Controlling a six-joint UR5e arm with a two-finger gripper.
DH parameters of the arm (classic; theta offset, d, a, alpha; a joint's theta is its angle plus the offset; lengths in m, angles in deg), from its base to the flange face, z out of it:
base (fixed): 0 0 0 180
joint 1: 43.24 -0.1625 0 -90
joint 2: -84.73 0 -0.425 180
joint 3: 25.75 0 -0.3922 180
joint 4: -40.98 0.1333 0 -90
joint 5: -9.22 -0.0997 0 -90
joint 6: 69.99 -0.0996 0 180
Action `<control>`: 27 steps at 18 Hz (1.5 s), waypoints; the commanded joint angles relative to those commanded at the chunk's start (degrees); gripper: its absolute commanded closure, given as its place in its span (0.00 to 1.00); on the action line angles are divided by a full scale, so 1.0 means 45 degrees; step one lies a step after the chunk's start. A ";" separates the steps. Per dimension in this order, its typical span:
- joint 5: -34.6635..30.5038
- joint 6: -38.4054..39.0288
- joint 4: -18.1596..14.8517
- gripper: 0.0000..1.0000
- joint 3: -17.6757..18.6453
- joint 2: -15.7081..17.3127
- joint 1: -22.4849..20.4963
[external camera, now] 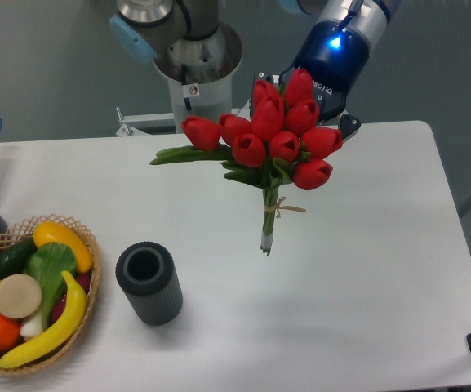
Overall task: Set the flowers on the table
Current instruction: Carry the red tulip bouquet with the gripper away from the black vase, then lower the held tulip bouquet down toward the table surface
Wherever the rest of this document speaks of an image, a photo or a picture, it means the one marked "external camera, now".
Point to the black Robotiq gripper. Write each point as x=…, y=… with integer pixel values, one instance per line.
x=298, y=83

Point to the red tulip bouquet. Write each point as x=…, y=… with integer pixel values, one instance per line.
x=280, y=144

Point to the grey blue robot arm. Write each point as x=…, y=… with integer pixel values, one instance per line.
x=198, y=54

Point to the dark grey ribbed vase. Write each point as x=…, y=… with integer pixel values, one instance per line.
x=147, y=275

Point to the purple red vegetable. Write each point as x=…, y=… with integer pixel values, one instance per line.
x=84, y=280

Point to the green bok choy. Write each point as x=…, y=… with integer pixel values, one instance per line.
x=45, y=266

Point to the woven wicker basket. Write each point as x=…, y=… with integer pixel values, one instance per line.
x=24, y=230

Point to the green cucumber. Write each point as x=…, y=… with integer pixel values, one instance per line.
x=13, y=259

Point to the yellow banana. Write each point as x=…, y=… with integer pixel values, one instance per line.
x=57, y=334

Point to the beige round slice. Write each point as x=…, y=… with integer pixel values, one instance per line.
x=20, y=296

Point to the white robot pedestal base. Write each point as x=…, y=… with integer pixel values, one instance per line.
x=207, y=100

